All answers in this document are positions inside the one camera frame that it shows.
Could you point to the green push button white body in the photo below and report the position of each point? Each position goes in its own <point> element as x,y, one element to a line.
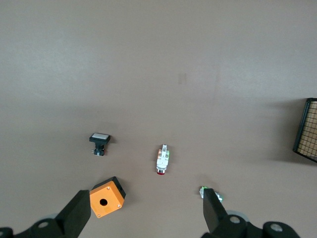
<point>202,190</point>

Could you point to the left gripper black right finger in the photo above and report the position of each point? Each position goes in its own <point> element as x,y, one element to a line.
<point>215,218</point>

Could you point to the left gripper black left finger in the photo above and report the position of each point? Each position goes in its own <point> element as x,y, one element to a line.
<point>71,215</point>

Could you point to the orange button enclosure box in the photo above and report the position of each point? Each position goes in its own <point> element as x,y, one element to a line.
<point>111,196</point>

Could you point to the red push button white body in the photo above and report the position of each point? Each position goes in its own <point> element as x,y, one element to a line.
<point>162,161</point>

